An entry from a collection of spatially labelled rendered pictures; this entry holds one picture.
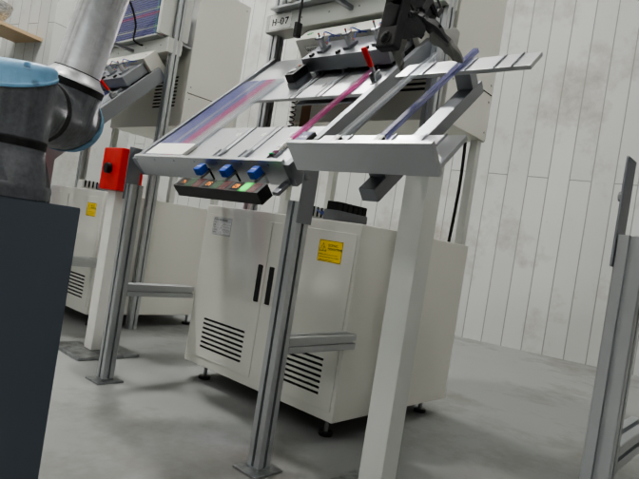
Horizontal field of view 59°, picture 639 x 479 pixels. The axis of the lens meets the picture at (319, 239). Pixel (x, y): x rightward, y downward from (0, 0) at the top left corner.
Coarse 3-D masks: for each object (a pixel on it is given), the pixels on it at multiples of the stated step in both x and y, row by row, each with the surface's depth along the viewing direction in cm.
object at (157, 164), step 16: (144, 160) 173; (160, 160) 166; (176, 160) 161; (192, 160) 155; (208, 160) 150; (224, 160) 145; (240, 160) 141; (256, 160) 137; (272, 160) 134; (176, 176) 167; (192, 176) 161; (208, 176) 156; (240, 176) 146; (272, 176) 137
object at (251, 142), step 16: (224, 128) 172; (240, 128) 167; (256, 128) 162; (272, 128) 157; (288, 128) 153; (320, 128) 145; (208, 144) 165; (224, 144) 160; (240, 144) 156; (256, 144) 151; (272, 144) 147
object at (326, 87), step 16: (288, 64) 206; (256, 80) 203; (320, 80) 177; (336, 80) 172; (352, 80) 166; (368, 80) 162; (272, 96) 181; (288, 96) 175; (304, 96) 170; (320, 96) 165; (336, 96) 161; (352, 96) 158
